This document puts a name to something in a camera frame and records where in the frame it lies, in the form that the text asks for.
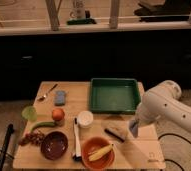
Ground orange bowl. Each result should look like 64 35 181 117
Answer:
81 137 114 171

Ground wooden block eraser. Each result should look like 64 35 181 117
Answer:
104 123 127 142

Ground white cup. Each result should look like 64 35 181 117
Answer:
77 111 94 128

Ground black cable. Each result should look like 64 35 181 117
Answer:
157 132 191 171

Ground light blue towel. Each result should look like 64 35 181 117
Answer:
129 120 139 138

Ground green book on shelf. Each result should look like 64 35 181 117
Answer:
67 18 97 25

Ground green plastic tray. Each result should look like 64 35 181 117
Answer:
88 78 141 114

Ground green chili pepper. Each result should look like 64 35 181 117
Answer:
30 122 56 133

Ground black pole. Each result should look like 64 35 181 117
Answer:
0 124 14 171

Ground green plastic cup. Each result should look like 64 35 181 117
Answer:
22 106 37 122

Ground red dried chili bunch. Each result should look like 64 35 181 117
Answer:
19 132 45 146

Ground blue sponge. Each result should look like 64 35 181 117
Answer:
54 91 66 106

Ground wooden shelf rail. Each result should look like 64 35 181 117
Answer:
0 0 191 35

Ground white mug on shelf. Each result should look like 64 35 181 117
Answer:
70 0 86 19

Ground metal spoon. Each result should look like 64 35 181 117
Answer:
37 84 58 102

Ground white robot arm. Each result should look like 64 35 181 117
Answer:
135 80 191 133

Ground orange fruit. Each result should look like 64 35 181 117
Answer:
52 108 65 121

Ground yellow corn cob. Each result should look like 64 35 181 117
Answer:
88 144 113 161

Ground white handled brush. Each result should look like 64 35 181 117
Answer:
73 119 82 161

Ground dark purple bowl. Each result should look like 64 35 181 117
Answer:
40 131 68 160

